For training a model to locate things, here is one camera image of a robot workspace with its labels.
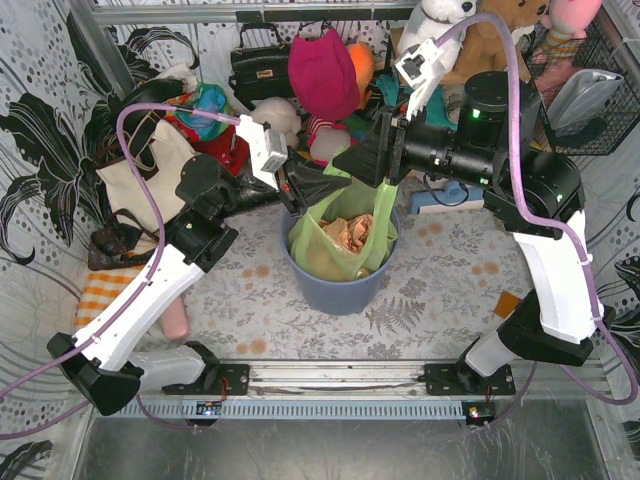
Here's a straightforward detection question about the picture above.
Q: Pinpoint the green plastic trash bag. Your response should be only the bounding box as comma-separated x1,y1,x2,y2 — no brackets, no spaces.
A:
285,179,399,282

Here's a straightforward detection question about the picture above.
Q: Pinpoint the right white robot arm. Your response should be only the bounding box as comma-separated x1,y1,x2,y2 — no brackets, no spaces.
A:
333,71,606,395

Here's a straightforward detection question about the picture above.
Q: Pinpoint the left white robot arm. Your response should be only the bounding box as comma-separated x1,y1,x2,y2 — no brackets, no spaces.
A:
47,153,351,416

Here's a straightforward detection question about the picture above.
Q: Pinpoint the cream canvas tote bag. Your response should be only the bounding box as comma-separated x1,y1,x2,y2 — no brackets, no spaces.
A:
97,120,196,231

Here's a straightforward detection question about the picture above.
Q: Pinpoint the magenta hanging cloth bag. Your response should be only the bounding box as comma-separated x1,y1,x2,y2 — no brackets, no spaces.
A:
288,28,360,122

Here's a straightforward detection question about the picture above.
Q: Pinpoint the blue plastic trash bin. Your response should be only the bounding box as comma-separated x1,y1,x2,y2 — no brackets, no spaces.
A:
280,209,401,316

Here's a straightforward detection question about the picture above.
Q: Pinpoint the brown leather bag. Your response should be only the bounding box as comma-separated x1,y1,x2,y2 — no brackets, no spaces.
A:
88,209,159,271

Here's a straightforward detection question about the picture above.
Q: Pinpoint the teal folded cloth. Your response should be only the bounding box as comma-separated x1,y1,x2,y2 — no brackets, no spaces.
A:
375,74,457,130

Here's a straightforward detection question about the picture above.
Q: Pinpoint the red folded cloth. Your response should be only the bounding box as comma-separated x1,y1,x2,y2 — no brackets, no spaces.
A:
192,126,249,176

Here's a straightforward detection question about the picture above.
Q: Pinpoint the pink plush pig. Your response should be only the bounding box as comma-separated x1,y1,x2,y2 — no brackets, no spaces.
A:
306,116,354,166

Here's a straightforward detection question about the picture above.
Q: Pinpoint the crumpled brown paper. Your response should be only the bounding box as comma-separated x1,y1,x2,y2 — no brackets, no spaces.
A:
319,214,374,254

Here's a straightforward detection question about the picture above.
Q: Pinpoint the white plush lamb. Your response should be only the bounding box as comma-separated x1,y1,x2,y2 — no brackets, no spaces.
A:
250,97,302,150

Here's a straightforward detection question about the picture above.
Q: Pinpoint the colourful scarf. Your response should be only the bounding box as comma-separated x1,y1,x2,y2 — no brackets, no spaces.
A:
165,83,232,143

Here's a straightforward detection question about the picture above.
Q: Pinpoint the orange plush toy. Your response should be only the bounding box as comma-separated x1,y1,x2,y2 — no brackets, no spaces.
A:
347,43,375,110

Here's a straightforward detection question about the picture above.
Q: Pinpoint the brown plush bear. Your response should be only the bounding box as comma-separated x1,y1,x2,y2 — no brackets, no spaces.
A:
441,0,549,86

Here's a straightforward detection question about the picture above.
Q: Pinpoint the black leather handbag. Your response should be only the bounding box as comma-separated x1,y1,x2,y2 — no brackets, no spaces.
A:
228,23,295,110

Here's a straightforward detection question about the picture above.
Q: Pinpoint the white plush dog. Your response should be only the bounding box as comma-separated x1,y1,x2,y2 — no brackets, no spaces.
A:
397,0,477,55

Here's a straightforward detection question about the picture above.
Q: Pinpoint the black curved hat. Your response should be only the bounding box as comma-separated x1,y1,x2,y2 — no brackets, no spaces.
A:
108,78,185,132

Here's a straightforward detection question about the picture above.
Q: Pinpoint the pink glasses case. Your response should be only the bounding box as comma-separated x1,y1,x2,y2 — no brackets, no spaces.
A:
159,296,190,341

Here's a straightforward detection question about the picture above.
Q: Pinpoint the silver foil pouch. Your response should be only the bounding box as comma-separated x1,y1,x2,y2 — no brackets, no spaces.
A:
547,69,624,130

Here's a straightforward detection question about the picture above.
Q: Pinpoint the colourful sock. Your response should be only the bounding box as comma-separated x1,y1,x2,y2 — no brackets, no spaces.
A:
494,291,521,319

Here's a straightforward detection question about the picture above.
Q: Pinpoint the orange checked towel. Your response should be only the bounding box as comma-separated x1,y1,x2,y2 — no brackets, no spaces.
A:
74,266,143,330

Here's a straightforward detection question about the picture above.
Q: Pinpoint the pink plush toy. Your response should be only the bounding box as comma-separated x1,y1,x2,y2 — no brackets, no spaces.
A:
532,0,602,63

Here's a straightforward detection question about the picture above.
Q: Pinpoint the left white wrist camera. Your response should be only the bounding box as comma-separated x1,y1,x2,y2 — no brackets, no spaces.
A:
236,115,288,190

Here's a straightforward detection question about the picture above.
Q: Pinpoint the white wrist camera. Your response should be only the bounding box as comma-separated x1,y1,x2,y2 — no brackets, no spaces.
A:
394,38,448,121
236,115,288,190

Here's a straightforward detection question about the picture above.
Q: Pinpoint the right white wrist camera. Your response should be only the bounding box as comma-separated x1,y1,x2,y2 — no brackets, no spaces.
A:
394,38,448,121

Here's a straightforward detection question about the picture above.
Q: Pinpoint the black wire basket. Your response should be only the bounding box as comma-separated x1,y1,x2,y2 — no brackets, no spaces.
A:
522,21,639,156

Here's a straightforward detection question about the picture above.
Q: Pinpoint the metal base rail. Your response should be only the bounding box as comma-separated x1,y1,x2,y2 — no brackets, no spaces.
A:
92,357,516,421

